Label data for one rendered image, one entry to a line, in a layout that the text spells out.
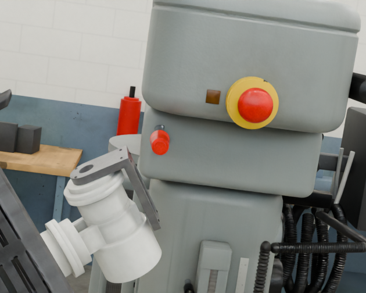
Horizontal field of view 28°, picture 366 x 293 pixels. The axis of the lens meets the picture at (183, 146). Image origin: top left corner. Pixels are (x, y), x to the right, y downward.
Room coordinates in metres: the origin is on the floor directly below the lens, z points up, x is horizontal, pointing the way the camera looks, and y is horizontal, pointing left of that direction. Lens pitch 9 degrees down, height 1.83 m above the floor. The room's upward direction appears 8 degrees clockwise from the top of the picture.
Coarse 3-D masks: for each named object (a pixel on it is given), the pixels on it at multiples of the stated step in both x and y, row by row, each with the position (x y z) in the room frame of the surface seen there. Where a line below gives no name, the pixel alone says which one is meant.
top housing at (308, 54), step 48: (192, 0) 0.85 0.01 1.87; (240, 0) 0.86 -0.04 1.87; (288, 0) 0.87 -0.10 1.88; (192, 48) 0.85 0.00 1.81; (240, 48) 0.86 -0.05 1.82; (288, 48) 0.86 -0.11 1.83; (336, 48) 0.87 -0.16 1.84; (144, 96) 0.89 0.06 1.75; (192, 96) 0.85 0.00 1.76; (288, 96) 0.86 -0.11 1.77; (336, 96) 0.88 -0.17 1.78
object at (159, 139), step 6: (156, 126) 0.94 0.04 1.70; (162, 126) 0.94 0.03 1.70; (156, 132) 0.85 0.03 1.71; (162, 132) 0.85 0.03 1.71; (150, 138) 0.84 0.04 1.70; (156, 138) 0.81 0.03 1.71; (162, 138) 0.81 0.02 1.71; (168, 138) 0.84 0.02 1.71; (150, 144) 0.84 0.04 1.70; (156, 144) 0.81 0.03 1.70; (162, 144) 0.81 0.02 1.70; (168, 144) 0.82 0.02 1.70; (156, 150) 0.81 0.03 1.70; (162, 150) 0.81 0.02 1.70
